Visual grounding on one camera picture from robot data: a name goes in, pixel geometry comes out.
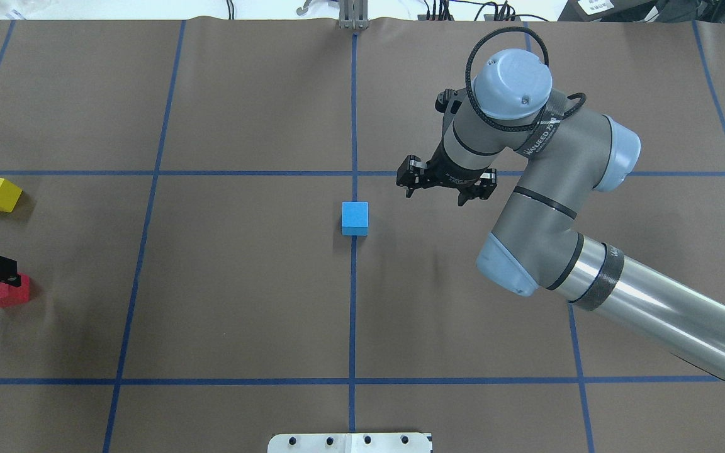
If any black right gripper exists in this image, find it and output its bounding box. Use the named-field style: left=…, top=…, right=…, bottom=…
left=396, top=142, right=498, bottom=207

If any red foam block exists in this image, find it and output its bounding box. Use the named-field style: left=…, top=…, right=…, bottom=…
left=0, top=274, right=31, bottom=308

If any blue foam block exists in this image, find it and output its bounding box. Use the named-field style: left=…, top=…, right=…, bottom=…
left=340, top=201, right=370, bottom=236

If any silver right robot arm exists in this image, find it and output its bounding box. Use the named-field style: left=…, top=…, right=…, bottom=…
left=395, top=48, right=725, bottom=383

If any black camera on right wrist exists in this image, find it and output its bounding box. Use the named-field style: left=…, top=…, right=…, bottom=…
left=434, top=89, right=463, bottom=115

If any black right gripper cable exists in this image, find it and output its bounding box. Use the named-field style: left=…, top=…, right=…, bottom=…
left=465, top=26, right=588, bottom=133

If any aluminium frame post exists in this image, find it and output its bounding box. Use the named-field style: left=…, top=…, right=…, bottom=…
left=337, top=0, right=370, bottom=31

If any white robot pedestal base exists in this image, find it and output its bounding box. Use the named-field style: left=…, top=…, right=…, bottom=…
left=267, top=432, right=434, bottom=452

